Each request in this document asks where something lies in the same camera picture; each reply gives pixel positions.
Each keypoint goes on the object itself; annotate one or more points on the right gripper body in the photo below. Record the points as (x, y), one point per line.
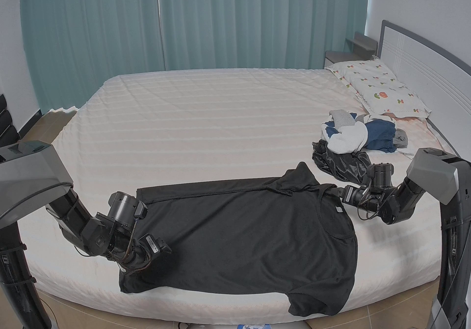
(353, 197)

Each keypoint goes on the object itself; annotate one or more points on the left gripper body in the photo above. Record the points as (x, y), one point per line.
(141, 257)

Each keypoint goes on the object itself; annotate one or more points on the black T-shirt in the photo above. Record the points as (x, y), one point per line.
(239, 239)

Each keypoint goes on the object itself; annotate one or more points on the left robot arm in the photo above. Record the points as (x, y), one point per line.
(33, 173)

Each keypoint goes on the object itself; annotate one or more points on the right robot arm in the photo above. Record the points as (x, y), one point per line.
(430, 173)

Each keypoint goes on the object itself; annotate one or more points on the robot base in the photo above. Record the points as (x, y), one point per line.
(254, 326)

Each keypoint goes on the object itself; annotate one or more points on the pile of clothes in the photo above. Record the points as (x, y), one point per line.
(349, 138)

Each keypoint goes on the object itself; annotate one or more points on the bed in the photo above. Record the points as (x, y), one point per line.
(220, 136)

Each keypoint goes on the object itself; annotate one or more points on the black satin garment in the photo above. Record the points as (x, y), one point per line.
(342, 165)

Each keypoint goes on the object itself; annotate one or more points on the white printed pillow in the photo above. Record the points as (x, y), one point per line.
(379, 88)

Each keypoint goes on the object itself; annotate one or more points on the grey bedside table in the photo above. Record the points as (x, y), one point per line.
(362, 44)

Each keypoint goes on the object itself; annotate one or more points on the blue-green curtain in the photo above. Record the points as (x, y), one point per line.
(257, 7)
(92, 26)

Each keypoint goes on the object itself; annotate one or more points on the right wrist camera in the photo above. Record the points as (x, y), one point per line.
(367, 180)

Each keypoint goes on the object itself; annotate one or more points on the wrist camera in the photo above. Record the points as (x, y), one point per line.
(367, 180)
(141, 210)

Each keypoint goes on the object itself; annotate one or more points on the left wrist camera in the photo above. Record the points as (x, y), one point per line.
(141, 210)

